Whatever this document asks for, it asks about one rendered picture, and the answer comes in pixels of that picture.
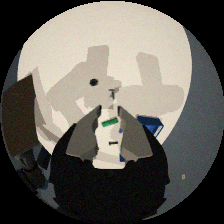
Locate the blue bin with white labels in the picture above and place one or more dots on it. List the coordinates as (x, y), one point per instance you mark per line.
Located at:
(154, 125)

